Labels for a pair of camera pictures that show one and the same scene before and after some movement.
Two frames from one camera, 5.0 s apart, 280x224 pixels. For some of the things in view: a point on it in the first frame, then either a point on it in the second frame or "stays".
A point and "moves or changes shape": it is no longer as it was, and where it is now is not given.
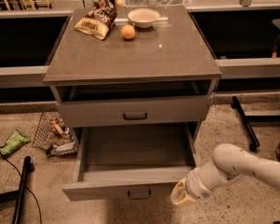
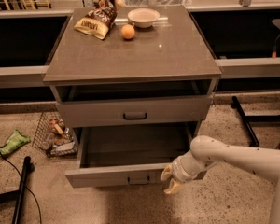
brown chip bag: [102, 17] stays
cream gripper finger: [187, 202] → [174, 187]
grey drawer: [135, 162] moves or changes shape
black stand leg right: [245, 120] stays
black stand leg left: [16, 197] stays
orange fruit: [128, 32] stays
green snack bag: [14, 143] stays
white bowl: [143, 17] stays
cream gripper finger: [178, 192] → [167, 173]
